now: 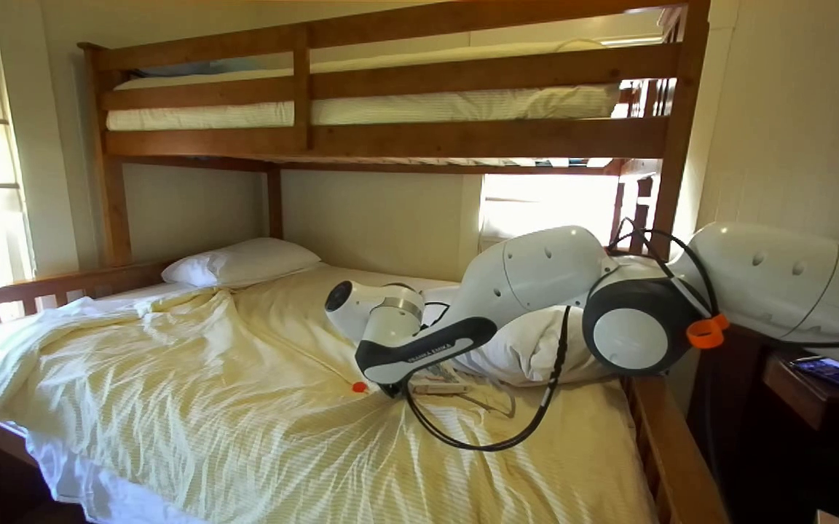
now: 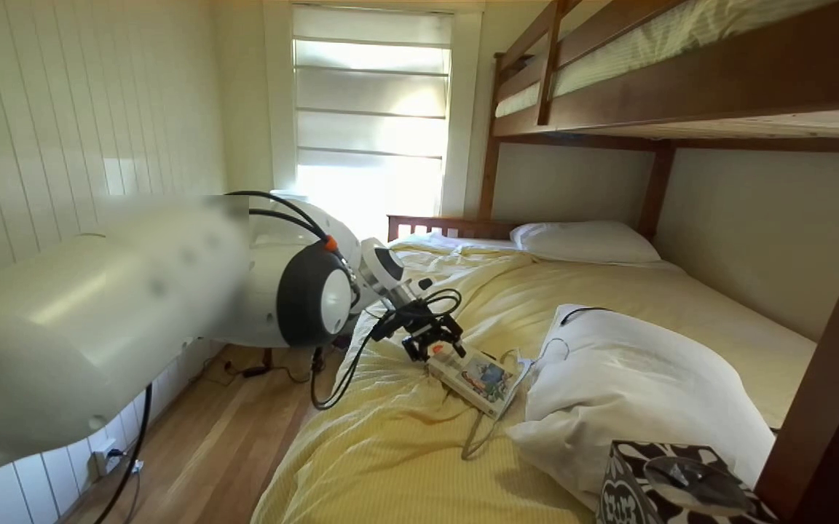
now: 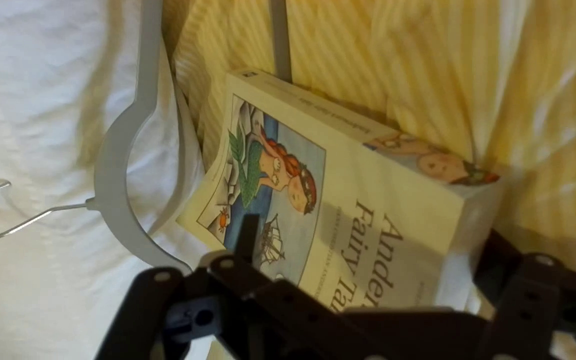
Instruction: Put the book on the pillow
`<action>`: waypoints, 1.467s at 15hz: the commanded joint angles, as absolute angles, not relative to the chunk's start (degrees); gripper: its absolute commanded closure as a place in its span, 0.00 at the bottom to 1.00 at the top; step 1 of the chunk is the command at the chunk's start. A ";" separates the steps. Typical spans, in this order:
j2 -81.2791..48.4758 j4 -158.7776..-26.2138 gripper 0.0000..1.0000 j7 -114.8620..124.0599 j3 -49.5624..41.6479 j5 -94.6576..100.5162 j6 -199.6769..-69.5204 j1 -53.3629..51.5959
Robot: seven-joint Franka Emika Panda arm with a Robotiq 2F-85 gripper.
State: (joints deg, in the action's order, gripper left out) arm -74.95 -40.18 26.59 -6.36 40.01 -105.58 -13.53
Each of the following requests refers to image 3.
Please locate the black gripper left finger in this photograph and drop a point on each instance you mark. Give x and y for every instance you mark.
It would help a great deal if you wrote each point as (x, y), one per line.
(248, 241)

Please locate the pale yellow bedspread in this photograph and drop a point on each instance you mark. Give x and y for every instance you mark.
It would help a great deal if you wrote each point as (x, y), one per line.
(435, 66)

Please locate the rumpled white pillow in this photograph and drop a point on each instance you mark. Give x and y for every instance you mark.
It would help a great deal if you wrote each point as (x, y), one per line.
(34, 101)

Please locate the grey clothes hanger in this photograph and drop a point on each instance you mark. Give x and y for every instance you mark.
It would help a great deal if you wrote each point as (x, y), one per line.
(116, 186)

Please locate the fairy tales paperback book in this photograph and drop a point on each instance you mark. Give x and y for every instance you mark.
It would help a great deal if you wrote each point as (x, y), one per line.
(380, 213)

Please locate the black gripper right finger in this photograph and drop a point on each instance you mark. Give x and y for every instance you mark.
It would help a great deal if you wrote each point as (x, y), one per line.
(535, 292)

